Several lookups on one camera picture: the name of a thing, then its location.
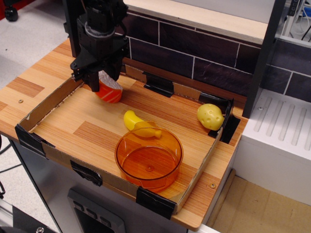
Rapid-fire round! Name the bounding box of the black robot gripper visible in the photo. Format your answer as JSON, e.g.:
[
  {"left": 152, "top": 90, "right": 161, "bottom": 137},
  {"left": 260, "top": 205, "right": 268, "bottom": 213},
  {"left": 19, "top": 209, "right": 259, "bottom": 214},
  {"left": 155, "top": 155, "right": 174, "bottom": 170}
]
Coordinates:
[{"left": 70, "top": 32, "right": 129, "bottom": 92}]

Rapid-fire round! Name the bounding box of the orange white toy sushi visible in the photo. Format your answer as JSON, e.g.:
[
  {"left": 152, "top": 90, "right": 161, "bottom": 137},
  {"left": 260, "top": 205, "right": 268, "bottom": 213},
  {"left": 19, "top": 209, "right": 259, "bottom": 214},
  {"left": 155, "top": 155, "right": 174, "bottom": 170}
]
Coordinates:
[{"left": 95, "top": 70, "right": 123, "bottom": 103}]

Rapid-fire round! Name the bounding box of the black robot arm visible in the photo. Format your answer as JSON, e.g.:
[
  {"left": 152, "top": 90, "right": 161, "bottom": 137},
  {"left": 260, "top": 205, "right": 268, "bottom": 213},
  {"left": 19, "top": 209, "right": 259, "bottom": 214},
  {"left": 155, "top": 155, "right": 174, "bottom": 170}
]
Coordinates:
[{"left": 63, "top": 0, "right": 129, "bottom": 92}]

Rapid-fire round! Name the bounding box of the cardboard fence with black tape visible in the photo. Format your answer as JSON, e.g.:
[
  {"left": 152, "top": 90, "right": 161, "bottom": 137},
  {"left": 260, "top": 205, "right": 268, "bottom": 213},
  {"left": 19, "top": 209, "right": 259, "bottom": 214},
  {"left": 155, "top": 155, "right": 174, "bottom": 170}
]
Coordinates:
[{"left": 16, "top": 53, "right": 245, "bottom": 228}]

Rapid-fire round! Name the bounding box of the transparent orange plastic pot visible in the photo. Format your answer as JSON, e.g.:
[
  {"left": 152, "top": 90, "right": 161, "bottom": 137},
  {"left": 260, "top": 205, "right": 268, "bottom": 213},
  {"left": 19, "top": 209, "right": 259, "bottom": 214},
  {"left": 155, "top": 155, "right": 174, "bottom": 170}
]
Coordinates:
[{"left": 115, "top": 127, "right": 184, "bottom": 192}]

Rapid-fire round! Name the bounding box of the yellow toy banana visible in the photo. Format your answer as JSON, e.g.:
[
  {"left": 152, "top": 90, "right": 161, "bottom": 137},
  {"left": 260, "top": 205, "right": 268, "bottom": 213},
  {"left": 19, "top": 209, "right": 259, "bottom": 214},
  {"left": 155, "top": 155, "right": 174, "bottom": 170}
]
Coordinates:
[{"left": 123, "top": 110, "right": 162, "bottom": 138}]

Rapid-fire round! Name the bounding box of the black caster wheel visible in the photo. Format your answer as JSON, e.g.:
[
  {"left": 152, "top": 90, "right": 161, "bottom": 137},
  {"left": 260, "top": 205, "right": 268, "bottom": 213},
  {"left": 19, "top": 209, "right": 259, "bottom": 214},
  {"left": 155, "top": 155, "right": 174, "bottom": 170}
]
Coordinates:
[{"left": 3, "top": 0, "right": 18, "bottom": 22}]

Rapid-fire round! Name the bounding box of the yellow toy potato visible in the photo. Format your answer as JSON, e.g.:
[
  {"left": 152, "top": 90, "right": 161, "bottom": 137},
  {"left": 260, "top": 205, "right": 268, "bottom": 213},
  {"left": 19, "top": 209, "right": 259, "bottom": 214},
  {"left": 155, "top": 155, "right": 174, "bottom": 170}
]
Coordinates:
[{"left": 197, "top": 103, "right": 225, "bottom": 131}]

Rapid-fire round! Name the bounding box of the light wooden shelf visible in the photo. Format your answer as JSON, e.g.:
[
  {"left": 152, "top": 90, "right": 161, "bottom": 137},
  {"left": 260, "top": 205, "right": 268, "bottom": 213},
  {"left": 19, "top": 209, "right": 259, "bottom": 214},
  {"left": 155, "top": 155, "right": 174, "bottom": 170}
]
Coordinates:
[{"left": 124, "top": 0, "right": 268, "bottom": 45}]

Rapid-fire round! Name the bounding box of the grey oven control panel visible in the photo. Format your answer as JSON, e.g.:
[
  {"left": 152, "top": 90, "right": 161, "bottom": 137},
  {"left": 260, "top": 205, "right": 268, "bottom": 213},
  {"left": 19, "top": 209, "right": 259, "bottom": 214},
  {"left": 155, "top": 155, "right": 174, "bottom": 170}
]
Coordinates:
[{"left": 68, "top": 189, "right": 126, "bottom": 233}]

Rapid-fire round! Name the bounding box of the white toy sink drainboard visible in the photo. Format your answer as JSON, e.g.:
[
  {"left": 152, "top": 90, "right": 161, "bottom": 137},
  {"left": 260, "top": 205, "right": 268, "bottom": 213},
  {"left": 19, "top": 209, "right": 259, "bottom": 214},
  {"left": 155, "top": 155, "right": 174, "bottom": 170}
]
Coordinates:
[{"left": 233, "top": 89, "right": 311, "bottom": 205}]

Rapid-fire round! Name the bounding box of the dark grey vertical post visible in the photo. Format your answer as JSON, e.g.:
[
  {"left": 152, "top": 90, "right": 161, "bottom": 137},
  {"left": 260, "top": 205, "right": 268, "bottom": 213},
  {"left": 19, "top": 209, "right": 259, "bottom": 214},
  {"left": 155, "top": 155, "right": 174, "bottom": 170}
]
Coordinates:
[{"left": 242, "top": 0, "right": 286, "bottom": 118}]

